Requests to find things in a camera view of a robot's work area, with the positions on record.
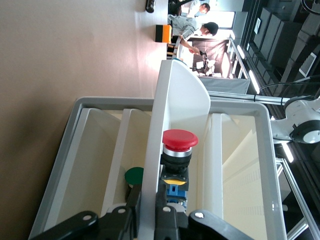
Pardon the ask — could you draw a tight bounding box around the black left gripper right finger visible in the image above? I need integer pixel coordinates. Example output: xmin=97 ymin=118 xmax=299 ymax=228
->
xmin=153 ymin=192 xmax=188 ymax=240

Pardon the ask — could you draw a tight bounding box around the black draped table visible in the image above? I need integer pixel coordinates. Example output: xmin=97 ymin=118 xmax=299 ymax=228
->
xmin=187 ymin=37 xmax=231 ymax=79

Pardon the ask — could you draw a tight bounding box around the white drawer cabinet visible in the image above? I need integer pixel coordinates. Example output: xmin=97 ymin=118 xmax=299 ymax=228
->
xmin=28 ymin=96 xmax=288 ymax=240

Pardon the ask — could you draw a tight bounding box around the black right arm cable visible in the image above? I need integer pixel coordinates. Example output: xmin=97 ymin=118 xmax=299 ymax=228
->
xmin=256 ymin=74 xmax=320 ymax=96

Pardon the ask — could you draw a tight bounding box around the green push button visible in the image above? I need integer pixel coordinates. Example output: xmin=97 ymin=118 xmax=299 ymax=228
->
xmin=124 ymin=166 xmax=145 ymax=201

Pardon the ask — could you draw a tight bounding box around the black cylindrical component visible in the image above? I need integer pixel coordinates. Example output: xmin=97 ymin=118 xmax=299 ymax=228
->
xmin=145 ymin=0 xmax=157 ymax=14

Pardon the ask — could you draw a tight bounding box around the aluminium profile frame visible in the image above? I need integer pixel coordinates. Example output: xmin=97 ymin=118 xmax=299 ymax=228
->
xmin=274 ymin=142 xmax=312 ymax=240

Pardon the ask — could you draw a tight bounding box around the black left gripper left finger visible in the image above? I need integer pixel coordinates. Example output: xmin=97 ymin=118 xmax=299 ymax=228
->
xmin=99 ymin=184 xmax=143 ymax=240

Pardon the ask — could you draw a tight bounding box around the aluminium profile post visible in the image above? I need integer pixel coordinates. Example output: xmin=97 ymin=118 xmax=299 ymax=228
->
xmin=206 ymin=90 xmax=292 ymax=105

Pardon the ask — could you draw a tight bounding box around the red mushroom push button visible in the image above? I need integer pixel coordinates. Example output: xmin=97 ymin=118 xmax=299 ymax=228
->
xmin=156 ymin=129 xmax=200 ymax=213

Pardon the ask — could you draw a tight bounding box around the person in grey shirt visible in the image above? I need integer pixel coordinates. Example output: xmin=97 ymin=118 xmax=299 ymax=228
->
xmin=166 ymin=14 xmax=220 ymax=55

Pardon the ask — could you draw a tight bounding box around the orange box with black base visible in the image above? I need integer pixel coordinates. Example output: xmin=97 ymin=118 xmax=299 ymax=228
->
xmin=154 ymin=24 xmax=173 ymax=43

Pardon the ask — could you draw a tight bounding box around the person in white shirt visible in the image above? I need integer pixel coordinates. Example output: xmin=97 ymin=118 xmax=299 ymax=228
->
xmin=168 ymin=0 xmax=211 ymax=16

